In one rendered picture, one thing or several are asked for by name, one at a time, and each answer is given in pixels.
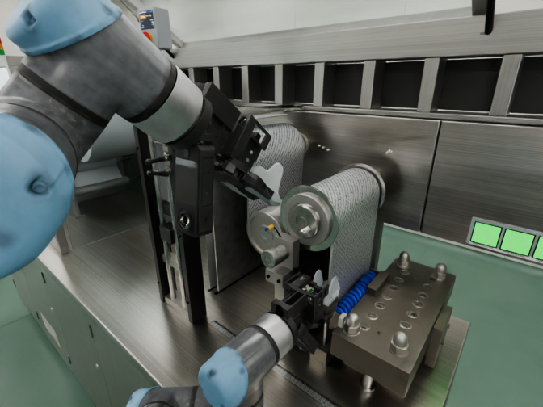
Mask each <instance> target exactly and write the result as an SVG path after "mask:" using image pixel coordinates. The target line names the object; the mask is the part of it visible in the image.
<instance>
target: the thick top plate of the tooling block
mask: <svg viewBox="0 0 543 407"><path fill-rule="evenodd" d="M398 258H399V257H396V258H395V259H394V261H393V262H392V263H391V264H390V265H389V267H388V268H387V269H386V270H385V272H388V273H390V275H389V280H388V281H387V282H386V283H385V285H384V286H383V287H382V289H381V290H380V291H379V292H378V293H377V294H376V296H373V295H371V294H369V293H367V292H366V293H365V294H364V296H363V297H362V298H361V299H360V301H359V302H358V303H357V304H356V305H355V307H354V308H353V309H352V310H351V311H350V313H356V314H357V315H358V317H359V319H360V335H359V336H358V337H355V338H352V337H349V336H347V335H346V334H345V333H344V332H343V328H340V327H338V326H337V327H336V328H335V330H334V331H333V332H332V338H331V347H330V353H331V354H332V355H334V356H335V357H337V358H339V359H341V360H343V361H344V362H345V363H348V364H349V365H351V366H353V367H354V368H356V369H358V370H359V371H362V372H363V373H364V374H366V375H368V376H370V377H372V378H373V379H375V380H376V381H378V382H380V383H382V384H383V385H385V386H386V387H388V388H390V389H392V390H394V391H395V392H397V393H399V394H400V395H402V396H404V397H405V396H406V394H407V392H408V389H409V387H410V385H411V383H412V380H413V379H414V377H415V373H416V372H417V370H418V368H419V364H420V363H421V361H422V359H423V356H424V354H425V352H426V350H427V347H428V345H429V342H430V339H431V333H432V330H433V326H434V324H435V323H436V320H437V318H438V316H439V314H440V311H441V309H442V308H443V305H444V304H446V305H447V303H448V301H449V298H450V296H451V295H452V292H453V286H454V283H455V279H456V277H457V276H456V275H452V274H449V273H447V274H446V278H447V279H446V281H443V282H441V281H437V280H435V279H433V278H432V277H431V274H433V271H434V269H435V268H431V267H429V266H424V265H422V264H419V263H417V262H412V261H410V268H407V269H403V268H401V267H398V266H397V261H398ZM398 331H402V332H403V333H405V334H406V336H407V338H408V343H409V346H408V356H407V357H406V358H404V359H400V358H397V357H395V356H393V355H392V354H390V352H389V344H390V342H391V340H392V339H393V337H394V334H395V333H396V332H398Z"/></svg>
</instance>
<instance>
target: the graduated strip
mask: <svg viewBox="0 0 543 407"><path fill-rule="evenodd" d="M209 325H211V326H212V327H213V328H214V329H216V330H218V331H219V332H220V333H222V334H224V335H225V336H226V337H227V338H229V339H230V340H232V339H234V338H235V337H236V336H237V334H235V333H233V332H232V331H231V330H229V329H227V328H226V327H224V326H223V325H222V324H221V323H219V322H218V321H216V320H214V321H212V322H211V323H210V324H209ZM272 370H273V371H275V372H276V373H278V374H279V375H281V376H283V377H284V378H285V379H286V380H288V381H289V382H290V383H292V384H294V385H295V386H296V387H298V388H299V389H300V390H301V391H303V392H305V393H306V394H307V395H309V396H310V397H312V398H313V399H315V400H316V401H317V402H318V403H320V404H321V405H323V406H324V407H341V406H340V405H338V404H336V403H335V402H334V401H332V400H331V399H330V398H328V397H326V396H325V395H323V394H322V393H321V392H319V391H318V390H317V389H315V388H313V387H312V386H310V385H309V384H307V383H306V382H305V381H304V380H302V379H300V378H299V377H297V376H296V375H294V374H293V373H292V372H290V371H289V370H287V369H286V368H284V367H283V366H281V365H280V364H278V363H277V364H276V365H275V366H274V367H273V368H272Z"/></svg>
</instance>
